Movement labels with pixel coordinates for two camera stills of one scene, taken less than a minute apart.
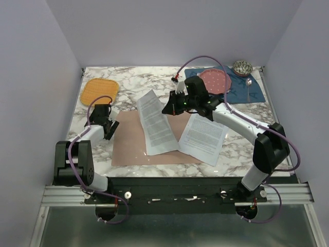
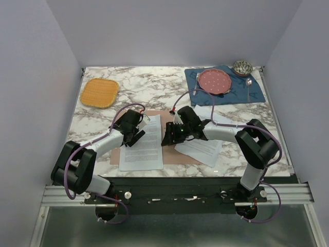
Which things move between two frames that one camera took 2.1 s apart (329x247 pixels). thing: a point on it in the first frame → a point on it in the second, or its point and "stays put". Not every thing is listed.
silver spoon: [249, 82] stays put
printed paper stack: [203, 139] stays put
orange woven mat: [95, 88] stays put
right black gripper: [171, 107] → [168, 139]
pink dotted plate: [215, 80] stays put
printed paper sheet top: [160, 137] → [146, 154]
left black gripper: [112, 128] → [135, 139]
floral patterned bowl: [242, 68] stays put
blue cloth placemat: [243, 89] stays put
